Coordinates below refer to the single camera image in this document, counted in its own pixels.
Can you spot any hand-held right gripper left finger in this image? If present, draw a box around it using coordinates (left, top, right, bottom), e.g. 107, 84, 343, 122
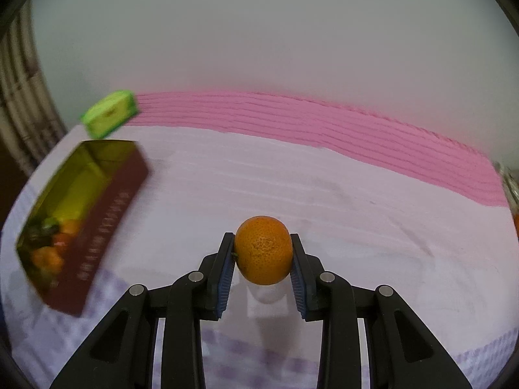
49, 232, 236, 389

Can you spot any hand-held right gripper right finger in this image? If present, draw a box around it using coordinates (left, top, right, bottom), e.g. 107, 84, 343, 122
289, 233, 473, 389

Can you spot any orange mandarin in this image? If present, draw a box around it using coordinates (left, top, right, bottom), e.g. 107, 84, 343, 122
31, 247, 66, 278
234, 216, 293, 285

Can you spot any gold and maroon tin box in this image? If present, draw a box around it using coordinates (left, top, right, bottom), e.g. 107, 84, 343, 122
15, 140, 149, 317

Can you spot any pink and purple checked tablecloth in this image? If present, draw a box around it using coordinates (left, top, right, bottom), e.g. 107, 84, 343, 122
0, 91, 515, 389

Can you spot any green tissue pack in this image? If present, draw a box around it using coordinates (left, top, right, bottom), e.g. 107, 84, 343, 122
80, 90, 139, 139

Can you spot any bamboo furniture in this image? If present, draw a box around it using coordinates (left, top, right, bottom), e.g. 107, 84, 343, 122
0, 8, 67, 179

